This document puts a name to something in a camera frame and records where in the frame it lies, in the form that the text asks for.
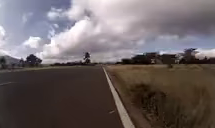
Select lone slim tree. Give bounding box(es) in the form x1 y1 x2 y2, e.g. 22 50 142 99
82 51 92 65

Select grey asphalt road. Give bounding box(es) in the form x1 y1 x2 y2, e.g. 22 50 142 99
0 65 126 128

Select white painted edge line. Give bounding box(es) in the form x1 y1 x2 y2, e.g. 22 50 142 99
101 65 136 128

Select dark tree clump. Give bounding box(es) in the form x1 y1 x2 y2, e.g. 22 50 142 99
25 53 43 67

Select dry grass verge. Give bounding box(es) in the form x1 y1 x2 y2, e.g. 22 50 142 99
105 63 215 128

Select buildings among trees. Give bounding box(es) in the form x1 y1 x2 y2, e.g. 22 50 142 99
115 51 183 65

